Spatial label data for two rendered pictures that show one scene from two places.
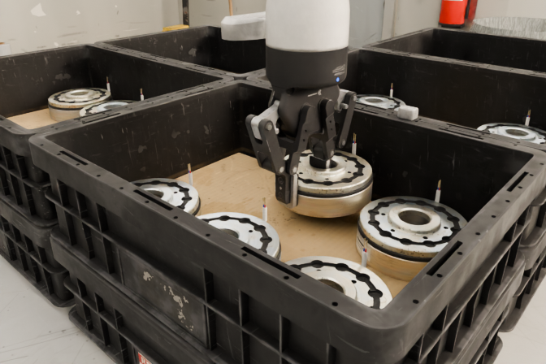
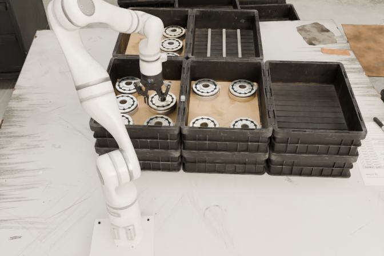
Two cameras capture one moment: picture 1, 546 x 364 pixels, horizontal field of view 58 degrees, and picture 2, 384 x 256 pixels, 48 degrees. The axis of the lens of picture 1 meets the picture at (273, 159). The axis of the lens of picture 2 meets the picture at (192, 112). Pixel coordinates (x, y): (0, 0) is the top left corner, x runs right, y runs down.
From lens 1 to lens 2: 1.33 m
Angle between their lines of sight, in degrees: 46
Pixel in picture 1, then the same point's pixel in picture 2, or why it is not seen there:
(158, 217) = not seen: hidden behind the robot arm
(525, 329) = (193, 176)
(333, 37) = (146, 72)
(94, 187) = not seen: hidden behind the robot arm
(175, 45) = (232, 16)
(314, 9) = (142, 65)
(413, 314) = (95, 126)
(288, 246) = (142, 113)
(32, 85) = (165, 19)
